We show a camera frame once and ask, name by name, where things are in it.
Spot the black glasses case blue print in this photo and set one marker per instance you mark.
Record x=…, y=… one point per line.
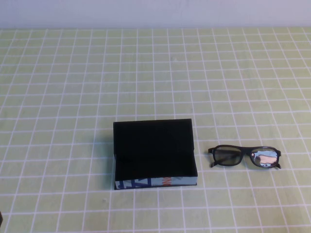
x=155, y=150

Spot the black frame glasses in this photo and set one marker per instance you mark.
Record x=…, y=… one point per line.
x=226, y=156

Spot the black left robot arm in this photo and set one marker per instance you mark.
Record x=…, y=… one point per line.
x=1, y=217

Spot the green white-grid tablecloth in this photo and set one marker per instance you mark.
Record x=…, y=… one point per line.
x=73, y=72

